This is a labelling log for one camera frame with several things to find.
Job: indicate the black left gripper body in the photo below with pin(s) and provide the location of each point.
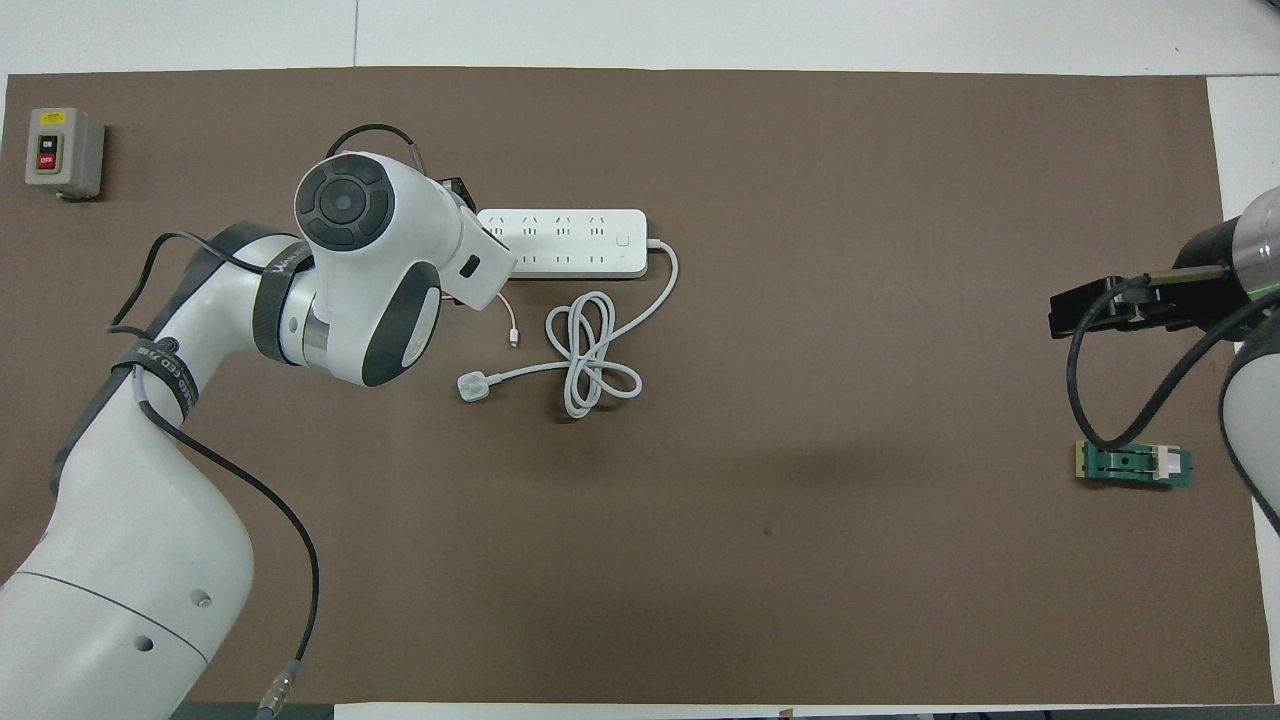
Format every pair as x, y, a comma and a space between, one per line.
460, 192

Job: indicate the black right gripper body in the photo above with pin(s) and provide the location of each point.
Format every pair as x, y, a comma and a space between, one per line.
1205, 248

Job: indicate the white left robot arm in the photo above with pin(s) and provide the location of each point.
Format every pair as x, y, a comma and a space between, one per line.
130, 520

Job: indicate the white power strip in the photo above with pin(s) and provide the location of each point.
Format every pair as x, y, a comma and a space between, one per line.
580, 245

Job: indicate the white three-pin plug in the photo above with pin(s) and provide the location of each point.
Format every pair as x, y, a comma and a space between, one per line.
473, 387

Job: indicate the brown table mat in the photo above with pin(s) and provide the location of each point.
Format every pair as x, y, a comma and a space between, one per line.
700, 550

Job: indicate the green knife switch yellow base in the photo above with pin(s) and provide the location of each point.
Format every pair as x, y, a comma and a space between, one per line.
1130, 464

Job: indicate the grey on-off switch box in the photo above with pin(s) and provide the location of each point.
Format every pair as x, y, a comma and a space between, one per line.
62, 152

